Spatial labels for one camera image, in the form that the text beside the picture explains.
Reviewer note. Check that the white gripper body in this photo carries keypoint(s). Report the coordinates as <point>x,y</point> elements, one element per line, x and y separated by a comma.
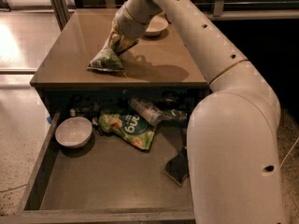
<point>130,24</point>

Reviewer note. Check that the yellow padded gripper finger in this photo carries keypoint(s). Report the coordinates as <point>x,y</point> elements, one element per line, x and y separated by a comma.
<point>124,44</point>
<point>114,38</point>

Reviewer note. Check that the green jalapeno chip bag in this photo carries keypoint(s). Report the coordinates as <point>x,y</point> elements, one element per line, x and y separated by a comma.
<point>106,60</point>

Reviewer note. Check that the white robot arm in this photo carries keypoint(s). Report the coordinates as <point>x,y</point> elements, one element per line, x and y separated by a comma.
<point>232,142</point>

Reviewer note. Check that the white bowl on counter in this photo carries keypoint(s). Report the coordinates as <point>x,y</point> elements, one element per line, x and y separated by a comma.
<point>156,26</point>

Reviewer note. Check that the grey cabinet with counter top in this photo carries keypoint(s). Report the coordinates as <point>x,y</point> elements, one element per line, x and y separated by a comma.
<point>155,63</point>

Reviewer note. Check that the dark crumpled bag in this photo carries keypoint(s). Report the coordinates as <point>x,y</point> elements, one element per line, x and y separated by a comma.
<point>83,106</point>

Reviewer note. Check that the green snack bag white logo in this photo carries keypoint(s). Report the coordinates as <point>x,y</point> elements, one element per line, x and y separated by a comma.
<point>129,126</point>

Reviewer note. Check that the white bowl in drawer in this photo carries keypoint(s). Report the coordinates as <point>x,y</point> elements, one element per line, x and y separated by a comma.
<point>74,132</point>

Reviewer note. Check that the open grey top drawer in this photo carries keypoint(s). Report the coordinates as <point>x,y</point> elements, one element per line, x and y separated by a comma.
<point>106,182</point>

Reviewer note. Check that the clear plastic water bottle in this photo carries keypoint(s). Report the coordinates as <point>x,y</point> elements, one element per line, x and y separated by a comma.
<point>147,110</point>

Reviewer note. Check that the blue yellow sponge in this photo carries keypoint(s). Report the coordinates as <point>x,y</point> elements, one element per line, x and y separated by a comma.
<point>177,168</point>

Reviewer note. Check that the metal window frame rail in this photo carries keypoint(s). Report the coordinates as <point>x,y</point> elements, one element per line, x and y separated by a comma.
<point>249,3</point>

